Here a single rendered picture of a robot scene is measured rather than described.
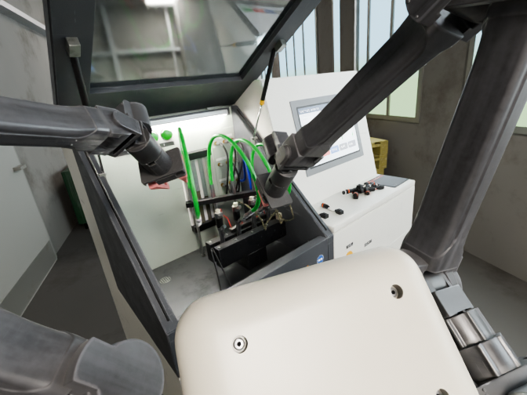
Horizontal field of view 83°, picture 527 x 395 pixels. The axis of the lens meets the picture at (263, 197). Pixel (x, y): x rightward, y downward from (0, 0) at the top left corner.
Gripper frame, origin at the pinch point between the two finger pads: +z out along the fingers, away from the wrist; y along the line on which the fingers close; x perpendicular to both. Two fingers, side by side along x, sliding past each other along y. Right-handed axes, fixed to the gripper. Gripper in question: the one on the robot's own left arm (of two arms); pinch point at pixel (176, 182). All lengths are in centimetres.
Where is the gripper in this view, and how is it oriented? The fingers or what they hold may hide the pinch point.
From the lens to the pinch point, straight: 80.3
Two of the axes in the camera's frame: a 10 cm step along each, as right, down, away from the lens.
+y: -9.4, 3.4, 0.0
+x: 3.1, 8.6, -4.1
